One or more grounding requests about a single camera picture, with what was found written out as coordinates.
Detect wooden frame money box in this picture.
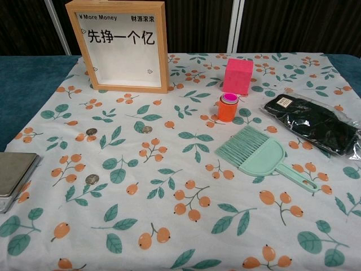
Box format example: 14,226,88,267
65,0,169,94

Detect floral print tablecloth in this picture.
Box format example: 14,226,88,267
0,52,361,271

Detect orange nesting cup stack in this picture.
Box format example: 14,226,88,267
217,92,240,123

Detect mint green hand brush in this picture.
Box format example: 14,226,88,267
214,125,321,194

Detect black garment in plastic bag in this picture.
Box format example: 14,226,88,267
259,88,361,162

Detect teal padded table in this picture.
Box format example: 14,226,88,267
0,53,361,153

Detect pink foam cube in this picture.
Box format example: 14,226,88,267
222,58,254,96

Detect silver digital scale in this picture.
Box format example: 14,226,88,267
0,152,42,215

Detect white partition frame post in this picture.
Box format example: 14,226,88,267
225,0,245,54
43,0,72,56

